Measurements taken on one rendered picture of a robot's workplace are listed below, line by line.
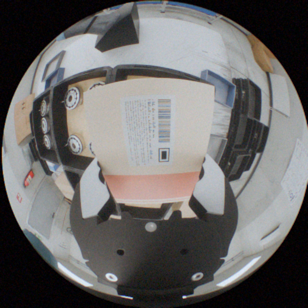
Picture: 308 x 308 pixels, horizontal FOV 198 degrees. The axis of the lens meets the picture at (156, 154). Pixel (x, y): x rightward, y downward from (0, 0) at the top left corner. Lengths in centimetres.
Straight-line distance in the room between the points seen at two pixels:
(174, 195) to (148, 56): 55
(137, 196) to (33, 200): 329
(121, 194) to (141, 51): 57
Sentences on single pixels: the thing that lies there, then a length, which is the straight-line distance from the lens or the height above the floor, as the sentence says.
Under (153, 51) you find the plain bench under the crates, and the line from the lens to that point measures 57.
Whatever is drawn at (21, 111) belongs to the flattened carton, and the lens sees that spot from 316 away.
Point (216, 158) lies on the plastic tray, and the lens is 74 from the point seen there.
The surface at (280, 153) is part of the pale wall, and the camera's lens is 292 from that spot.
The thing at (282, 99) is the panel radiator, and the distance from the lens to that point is 292.
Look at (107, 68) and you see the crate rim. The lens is 32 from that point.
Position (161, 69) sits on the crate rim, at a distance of 29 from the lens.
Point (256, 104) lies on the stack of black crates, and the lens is 133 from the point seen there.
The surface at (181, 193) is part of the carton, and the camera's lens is 15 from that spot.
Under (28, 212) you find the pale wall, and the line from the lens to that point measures 338.
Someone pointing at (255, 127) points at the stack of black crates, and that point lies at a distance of 144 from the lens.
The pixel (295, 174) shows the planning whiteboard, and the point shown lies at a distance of 287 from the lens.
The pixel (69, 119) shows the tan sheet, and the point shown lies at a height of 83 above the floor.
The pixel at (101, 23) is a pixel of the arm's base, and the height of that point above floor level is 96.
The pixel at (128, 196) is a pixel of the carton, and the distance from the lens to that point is 15.
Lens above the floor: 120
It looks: 58 degrees down
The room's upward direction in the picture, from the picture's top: 175 degrees clockwise
